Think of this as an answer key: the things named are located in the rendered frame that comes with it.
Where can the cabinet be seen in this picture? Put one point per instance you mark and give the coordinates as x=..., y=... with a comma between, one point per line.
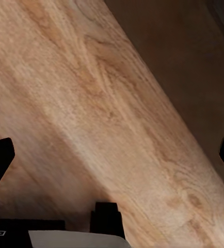
x=182, y=43

